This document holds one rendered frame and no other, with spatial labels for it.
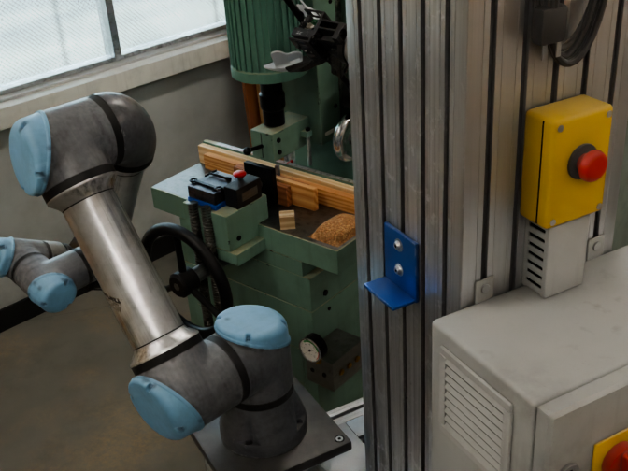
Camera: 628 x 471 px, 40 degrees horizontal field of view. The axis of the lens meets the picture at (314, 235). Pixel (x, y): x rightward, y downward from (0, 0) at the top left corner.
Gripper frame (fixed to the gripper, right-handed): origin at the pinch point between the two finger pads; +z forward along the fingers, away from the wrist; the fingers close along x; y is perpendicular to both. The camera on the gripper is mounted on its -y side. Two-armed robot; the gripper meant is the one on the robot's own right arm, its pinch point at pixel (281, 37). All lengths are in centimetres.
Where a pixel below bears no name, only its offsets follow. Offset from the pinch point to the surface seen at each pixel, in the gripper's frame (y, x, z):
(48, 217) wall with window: -87, 47, 147
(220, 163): -34, 20, 32
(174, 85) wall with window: -103, -23, 140
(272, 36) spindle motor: -3.5, -1.6, 6.0
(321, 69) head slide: -22.2, -5.3, 5.5
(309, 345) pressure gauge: -39, 53, -14
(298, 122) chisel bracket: -27.8, 6.7, 8.8
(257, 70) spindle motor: -7.4, 5.0, 8.9
